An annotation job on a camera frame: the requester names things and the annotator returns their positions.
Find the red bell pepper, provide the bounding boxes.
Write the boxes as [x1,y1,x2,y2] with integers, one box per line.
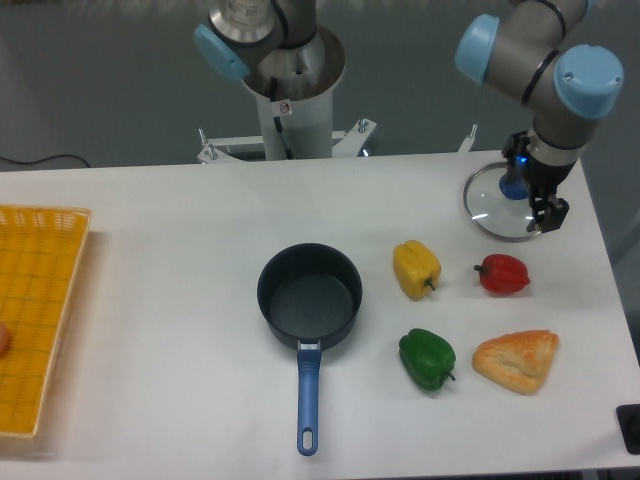
[474,254,530,295]

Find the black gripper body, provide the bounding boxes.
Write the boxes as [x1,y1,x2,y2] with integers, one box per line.
[501,130,580,200]

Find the triangle bread pastry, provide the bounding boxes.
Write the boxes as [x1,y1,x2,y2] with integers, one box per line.
[472,330,559,395]

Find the black cable on pedestal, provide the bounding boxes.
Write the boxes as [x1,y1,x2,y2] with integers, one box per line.
[268,75,294,160]

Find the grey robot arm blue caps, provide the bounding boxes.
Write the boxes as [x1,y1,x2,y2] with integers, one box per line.
[194,1,624,242]

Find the glass pot lid blue knob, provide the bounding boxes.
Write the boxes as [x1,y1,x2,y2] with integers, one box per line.
[462,161,539,243]

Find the black device at table edge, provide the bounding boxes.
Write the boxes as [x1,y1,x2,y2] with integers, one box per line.
[616,404,640,455]

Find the dark saucepan blue handle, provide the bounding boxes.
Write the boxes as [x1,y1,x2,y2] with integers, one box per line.
[257,243,363,456]

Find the black cable on floor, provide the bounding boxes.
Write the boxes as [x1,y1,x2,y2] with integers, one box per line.
[0,153,92,168]

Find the yellow bell pepper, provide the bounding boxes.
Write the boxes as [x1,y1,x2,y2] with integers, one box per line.
[392,240,441,301]

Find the white metal base frame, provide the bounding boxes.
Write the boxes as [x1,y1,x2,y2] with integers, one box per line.
[196,117,480,165]

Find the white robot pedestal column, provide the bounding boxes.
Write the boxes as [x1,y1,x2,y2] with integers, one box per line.
[243,26,345,160]

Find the green bell pepper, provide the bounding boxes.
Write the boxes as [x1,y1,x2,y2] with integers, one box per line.
[399,328,456,392]

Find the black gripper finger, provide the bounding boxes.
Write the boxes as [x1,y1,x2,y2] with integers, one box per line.
[502,150,525,190]
[526,195,569,233]

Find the yellow woven basket tray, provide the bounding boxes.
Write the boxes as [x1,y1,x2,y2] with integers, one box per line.
[1,204,92,438]

